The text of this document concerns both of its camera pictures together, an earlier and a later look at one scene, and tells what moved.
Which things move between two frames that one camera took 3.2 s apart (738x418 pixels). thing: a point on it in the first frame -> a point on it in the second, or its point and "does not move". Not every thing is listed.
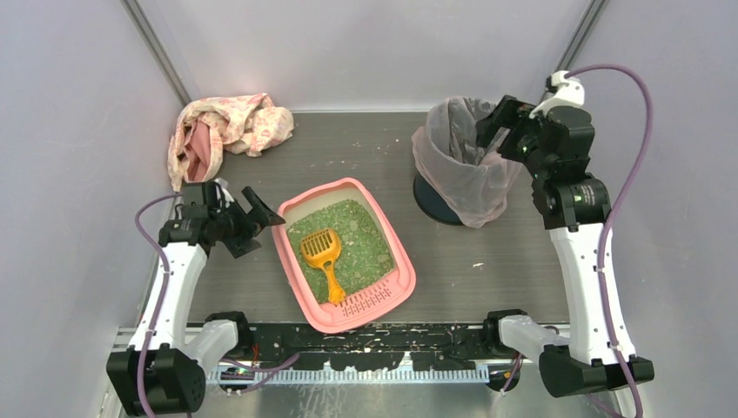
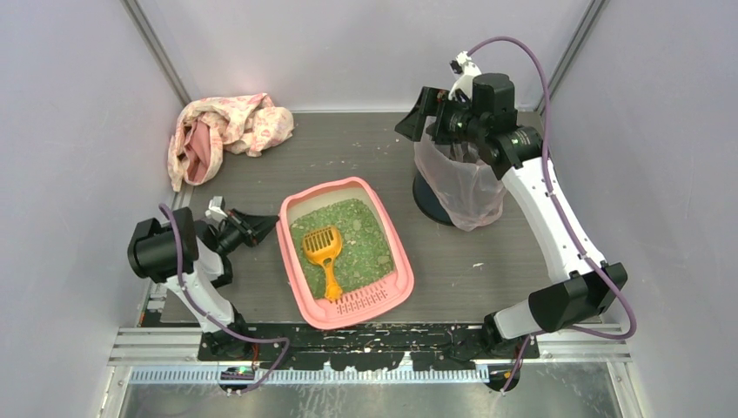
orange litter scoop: x=320 y=248 does not move
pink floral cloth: x=240 y=124 does not move
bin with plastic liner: x=471 y=184 does not move
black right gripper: x=502 y=128 -> x=434 y=115
